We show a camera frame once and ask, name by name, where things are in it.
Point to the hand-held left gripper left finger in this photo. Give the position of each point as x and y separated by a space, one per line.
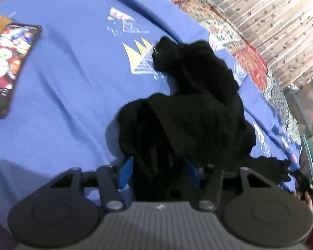
125 172

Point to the black pants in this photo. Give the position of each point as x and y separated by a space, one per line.
198 114

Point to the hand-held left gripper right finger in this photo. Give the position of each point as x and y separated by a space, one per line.
191 173

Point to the blue printed bedsheet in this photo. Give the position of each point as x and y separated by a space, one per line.
75 78

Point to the beige leaf print curtain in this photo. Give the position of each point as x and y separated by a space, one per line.
274 18

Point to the translucent storage box teal rim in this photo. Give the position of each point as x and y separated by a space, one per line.
306 109

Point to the printed black packet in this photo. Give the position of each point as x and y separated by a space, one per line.
9 67

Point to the red floral patterned quilt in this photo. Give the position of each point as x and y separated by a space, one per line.
224 28

